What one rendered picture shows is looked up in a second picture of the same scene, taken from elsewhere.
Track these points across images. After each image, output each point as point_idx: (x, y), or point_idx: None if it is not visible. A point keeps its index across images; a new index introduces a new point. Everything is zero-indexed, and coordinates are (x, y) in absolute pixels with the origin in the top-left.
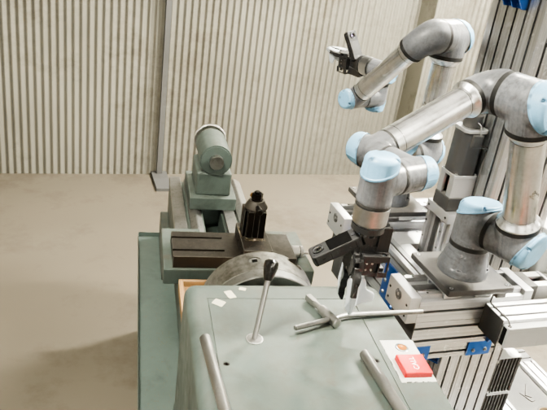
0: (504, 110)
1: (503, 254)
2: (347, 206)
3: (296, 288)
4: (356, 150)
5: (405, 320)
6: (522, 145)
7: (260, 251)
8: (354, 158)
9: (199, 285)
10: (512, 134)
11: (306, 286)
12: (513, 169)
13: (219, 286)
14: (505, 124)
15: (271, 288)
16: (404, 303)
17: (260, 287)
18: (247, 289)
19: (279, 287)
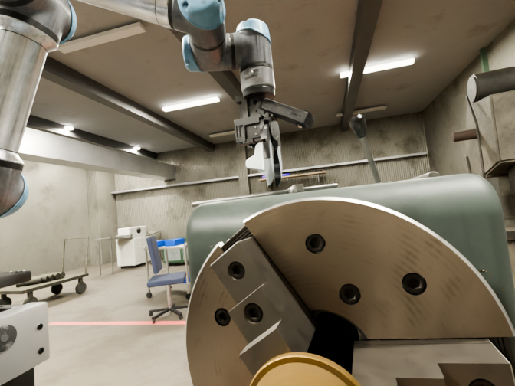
0: (51, 0)
1: (9, 199)
2: None
3: (301, 192)
4: (224, 4)
5: (48, 351)
6: (49, 49)
7: (313, 197)
8: (224, 14)
9: (464, 175)
10: (54, 34)
11: (284, 195)
12: (34, 78)
13: (424, 178)
14: (37, 17)
15: (339, 188)
16: (30, 332)
17: (355, 186)
18: (378, 183)
19: (326, 189)
